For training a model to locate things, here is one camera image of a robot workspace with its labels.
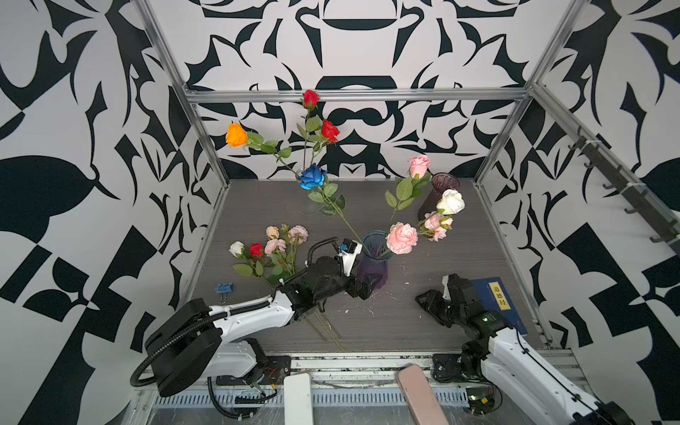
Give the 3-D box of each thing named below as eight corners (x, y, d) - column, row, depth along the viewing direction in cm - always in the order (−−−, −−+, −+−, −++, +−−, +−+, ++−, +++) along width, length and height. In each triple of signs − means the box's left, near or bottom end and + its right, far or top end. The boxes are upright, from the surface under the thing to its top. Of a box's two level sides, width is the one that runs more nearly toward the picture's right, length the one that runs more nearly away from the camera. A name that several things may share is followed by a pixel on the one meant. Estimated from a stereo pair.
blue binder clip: (214, 303, 88) (211, 300, 86) (219, 284, 92) (216, 281, 90) (229, 303, 88) (227, 300, 86) (234, 284, 92) (232, 282, 90)
